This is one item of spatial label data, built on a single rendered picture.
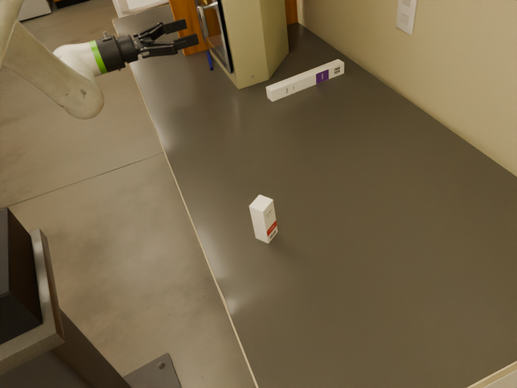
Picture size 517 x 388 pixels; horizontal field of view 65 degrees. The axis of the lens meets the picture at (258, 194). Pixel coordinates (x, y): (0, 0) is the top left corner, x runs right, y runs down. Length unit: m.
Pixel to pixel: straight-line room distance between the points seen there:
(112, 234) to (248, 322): 1.72
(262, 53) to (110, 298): 1.36
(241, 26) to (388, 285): 0.86
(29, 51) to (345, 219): 0.77
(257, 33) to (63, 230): 1.71
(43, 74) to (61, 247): 1.54
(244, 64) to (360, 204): 0.64
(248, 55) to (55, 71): 0.57
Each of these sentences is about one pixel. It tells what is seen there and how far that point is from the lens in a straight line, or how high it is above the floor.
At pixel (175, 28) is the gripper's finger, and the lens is 1.38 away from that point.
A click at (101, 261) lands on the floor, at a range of 2.31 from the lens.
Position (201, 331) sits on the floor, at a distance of 1.88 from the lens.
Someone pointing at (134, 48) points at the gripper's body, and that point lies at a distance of 1.27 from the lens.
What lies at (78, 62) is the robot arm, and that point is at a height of 1.17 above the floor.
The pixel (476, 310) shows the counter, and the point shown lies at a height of 0.94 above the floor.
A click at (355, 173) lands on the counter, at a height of 0.94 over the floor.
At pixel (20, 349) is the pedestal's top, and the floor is 0.94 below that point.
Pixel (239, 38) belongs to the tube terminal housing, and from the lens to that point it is 1.32.
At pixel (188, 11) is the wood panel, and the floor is 1.10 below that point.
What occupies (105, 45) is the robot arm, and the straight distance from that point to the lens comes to 1.27.
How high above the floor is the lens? 1.61
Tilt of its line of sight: 44 degrees down
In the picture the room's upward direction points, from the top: 10 degrees counter-clockwise
